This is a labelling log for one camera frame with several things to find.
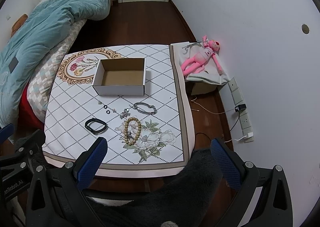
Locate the wooden bead bracelet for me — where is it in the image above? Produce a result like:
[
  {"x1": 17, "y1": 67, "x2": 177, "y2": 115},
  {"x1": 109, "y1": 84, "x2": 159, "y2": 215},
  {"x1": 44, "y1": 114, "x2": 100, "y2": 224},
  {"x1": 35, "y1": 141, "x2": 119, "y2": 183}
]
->
[{"x1": 123, "y1": 116, "x2": 143, "y2": 146}]

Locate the silver crystal brooch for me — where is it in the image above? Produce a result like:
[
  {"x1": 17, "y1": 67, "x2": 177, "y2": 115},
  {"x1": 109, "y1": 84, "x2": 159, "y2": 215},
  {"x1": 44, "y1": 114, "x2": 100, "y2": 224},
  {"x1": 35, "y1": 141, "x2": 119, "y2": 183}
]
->
[{"x1": 119, "y1": 108, "x2": 131, "y2": 119}]

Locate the white cloth on box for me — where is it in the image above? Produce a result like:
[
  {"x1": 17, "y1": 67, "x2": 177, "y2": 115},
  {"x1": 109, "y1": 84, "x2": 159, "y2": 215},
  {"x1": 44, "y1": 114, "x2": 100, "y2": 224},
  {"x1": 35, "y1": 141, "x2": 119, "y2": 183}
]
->
[{"x1": 169, "y1": 42, "x2": 230, "y2": 85}]

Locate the white power strip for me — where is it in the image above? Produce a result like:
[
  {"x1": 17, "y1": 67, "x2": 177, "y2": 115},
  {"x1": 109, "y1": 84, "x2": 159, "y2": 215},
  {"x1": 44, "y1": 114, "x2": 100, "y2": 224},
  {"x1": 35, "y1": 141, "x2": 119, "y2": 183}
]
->
[{"x1": 228, "y1": 77, "x2": 254, "y2": 143}]

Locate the red bed skirt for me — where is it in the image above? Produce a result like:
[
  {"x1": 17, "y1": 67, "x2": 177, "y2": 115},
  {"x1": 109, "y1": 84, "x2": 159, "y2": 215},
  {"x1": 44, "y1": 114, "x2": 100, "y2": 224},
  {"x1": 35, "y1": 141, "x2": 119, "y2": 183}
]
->
[{"x1": 19, "y1": 84, "x2": 44, "y2": 130}]

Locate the white cardboard box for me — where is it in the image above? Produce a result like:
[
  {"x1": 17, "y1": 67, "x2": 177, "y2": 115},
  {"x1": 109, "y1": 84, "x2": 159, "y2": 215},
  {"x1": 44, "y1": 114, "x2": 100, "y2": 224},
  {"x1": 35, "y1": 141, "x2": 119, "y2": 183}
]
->
[{"x1": 92, "y1": 58, "x2": 146, "y2": 96}]

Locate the grey beaded bracelet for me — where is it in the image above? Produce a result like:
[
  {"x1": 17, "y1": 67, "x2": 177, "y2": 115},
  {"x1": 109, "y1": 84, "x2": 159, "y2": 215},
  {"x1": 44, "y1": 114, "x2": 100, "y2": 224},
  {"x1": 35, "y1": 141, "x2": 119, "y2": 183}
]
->
[{"x1": 133, "y1": 102, "x2": 157, "y2": 115}]

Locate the black charger plug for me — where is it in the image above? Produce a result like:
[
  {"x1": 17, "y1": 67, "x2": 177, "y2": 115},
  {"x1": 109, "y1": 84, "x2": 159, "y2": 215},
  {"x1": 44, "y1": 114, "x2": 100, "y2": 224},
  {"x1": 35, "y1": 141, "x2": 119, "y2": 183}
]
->
[{"x1": 234, "y1": 104, "x2": 246, "y2": 113}]

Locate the black bangle bracelet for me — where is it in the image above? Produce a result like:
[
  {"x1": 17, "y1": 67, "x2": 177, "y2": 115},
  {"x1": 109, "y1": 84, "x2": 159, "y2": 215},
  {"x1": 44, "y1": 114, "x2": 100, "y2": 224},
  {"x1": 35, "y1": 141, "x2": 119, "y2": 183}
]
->
[{"x1": 85, "y1": 118, "x2": 109, "y2": 135}]

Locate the floral patterned tablecloth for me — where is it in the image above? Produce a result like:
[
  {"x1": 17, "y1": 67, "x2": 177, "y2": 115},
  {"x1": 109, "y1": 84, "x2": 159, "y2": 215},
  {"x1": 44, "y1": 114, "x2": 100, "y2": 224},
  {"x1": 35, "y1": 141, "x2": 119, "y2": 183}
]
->
[{"x1": 42, "y1": 44, "x2": 195, "y2": 178}]

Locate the teal blue duvet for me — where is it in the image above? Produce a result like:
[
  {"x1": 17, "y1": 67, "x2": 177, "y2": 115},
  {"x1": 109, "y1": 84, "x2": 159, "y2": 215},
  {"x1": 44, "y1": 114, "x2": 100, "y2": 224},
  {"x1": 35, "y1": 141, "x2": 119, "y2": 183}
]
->
[{"x1": 1, "y1": 0, "x2": 110, "y2": 127}]

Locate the checkered bed sheet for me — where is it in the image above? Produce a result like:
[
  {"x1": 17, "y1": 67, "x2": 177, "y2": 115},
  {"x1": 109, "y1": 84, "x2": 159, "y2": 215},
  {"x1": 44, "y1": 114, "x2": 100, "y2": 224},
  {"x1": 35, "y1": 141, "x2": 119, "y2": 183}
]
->
[{"x1": 27, "y1": 19, "x2": 86, "y2": 122}]

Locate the pink panther plush toy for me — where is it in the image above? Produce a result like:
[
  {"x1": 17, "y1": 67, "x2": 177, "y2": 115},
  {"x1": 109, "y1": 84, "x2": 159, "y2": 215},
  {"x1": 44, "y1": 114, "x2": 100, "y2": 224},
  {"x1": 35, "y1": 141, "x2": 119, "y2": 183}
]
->
[{"x1": 181, "y1": 36, "x2": 223, "y2": 76}]

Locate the brown plush toy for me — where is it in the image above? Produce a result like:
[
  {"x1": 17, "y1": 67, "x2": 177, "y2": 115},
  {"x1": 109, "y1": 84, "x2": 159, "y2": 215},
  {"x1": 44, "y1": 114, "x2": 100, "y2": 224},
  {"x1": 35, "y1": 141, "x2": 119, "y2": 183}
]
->
[{"x1": 11, "y1": 14, "x2": 28, "y2": 37}]

